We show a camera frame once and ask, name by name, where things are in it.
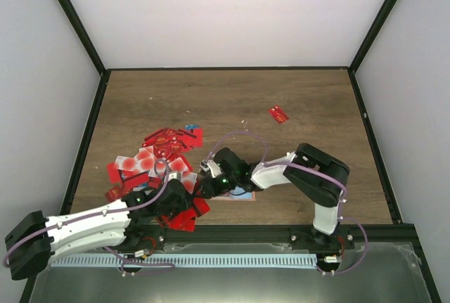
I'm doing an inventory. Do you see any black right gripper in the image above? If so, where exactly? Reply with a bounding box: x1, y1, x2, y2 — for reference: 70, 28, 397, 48
196, 173, 238, 200

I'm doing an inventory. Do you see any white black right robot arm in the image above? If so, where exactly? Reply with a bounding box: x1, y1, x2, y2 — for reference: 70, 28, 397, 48
193, 143, 350, 249

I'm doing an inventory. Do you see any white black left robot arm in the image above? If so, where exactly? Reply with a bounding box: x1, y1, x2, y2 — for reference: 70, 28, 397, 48
3, 179, 192, 281

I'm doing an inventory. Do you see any pile of red cards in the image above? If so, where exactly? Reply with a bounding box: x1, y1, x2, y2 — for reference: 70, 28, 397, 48
105, 127, 212, 232

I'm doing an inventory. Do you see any blue card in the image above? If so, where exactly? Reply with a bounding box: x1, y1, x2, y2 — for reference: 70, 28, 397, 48
185, 124, 200, 131

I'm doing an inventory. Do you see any lone red VIP card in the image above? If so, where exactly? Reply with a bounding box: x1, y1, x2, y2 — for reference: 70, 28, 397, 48
268, 105, 289, 124

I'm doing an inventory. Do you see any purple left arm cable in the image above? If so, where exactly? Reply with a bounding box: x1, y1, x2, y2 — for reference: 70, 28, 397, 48
2, 158, 176, 278

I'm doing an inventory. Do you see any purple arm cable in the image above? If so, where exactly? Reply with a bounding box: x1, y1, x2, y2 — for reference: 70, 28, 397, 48
205, 131, 369, 276
2, 158, 176, 278

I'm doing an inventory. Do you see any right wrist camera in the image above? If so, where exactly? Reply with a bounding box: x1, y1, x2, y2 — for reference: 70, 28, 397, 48
200, 160, 222, 179

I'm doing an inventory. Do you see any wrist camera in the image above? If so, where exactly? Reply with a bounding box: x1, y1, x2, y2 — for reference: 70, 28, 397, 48
200, 160, 222, 179
167, 171, 182, 181

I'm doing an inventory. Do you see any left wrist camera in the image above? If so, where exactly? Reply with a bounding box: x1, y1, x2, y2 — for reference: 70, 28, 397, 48
167, 171, 182, 181

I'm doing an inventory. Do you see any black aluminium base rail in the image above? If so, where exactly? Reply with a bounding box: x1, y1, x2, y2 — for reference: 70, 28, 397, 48
117, 224, 420, 253

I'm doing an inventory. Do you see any light blue slotted cable duct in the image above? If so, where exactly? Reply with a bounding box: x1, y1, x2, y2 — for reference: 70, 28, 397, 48
52, 253, 317, 270

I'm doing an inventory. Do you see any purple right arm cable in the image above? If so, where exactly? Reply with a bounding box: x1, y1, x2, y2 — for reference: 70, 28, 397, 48
205, 131, 369, 276

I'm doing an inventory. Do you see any black enclosure frame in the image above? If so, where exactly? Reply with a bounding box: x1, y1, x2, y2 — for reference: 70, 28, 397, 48
20, 0, 442, 302

